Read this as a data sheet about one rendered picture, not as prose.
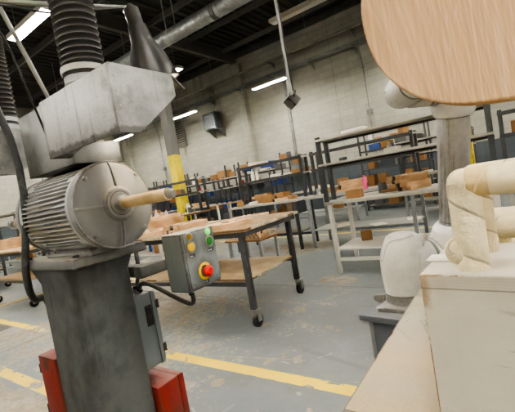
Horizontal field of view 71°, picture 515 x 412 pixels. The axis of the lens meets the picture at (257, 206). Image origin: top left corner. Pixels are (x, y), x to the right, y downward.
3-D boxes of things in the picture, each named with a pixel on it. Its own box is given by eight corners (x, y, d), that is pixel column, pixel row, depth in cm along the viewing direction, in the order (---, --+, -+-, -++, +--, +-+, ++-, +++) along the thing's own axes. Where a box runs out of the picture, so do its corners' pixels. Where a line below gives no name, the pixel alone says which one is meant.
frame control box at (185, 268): (136, 312, 129) (122, 241, 128) (181, 292, 147) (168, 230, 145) (183, 317, 115) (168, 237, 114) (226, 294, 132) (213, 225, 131)
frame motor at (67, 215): (20, 262, 116) (3, 183, 115) (97, 244, 138) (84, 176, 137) (87, 260, 93) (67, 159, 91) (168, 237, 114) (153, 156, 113)
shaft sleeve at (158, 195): (131, 207, 102) (121, 208, 100) (130, 196, 102) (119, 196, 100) (174, 199, 92) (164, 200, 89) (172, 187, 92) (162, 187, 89)
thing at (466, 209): (455, 272, 39) (442, 186, 39) (460, 264, 42) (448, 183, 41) (490, 272, 37) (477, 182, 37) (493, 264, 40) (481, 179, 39)
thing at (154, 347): (121, 367, 134) (91, 221, 131) (144, 354, 142) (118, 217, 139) (146, 373, 125) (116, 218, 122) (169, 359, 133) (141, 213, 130)
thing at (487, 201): (467, 253, 46) (457, 179, 45) (472, 247, 48) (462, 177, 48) (498, 253, 44) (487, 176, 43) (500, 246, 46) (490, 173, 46)
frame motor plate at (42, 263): (19, 270, 120) (16, 260, 119) (87, 253, 139) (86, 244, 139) (74, 270, 99) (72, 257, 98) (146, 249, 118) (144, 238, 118)
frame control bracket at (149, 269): (135, 279, 119) (132, 267, 119) (178, 263, 134) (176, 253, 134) (142, 279, 117) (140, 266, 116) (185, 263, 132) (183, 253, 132)
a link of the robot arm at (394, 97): (393, 63, 109) (437, 55, 109) (373, 81, 127) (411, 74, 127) (400, 106, 109) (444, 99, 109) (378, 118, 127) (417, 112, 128)
